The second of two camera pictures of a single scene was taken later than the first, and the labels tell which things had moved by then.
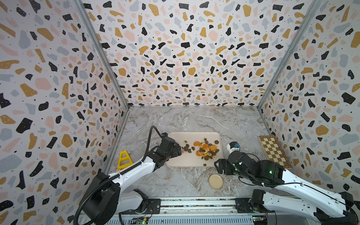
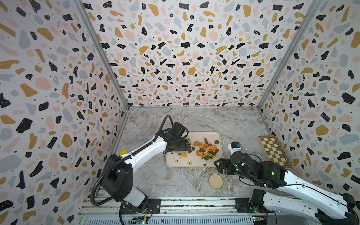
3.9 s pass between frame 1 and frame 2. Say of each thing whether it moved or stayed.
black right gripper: stayed
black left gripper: moved
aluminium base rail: stayed
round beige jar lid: stayed
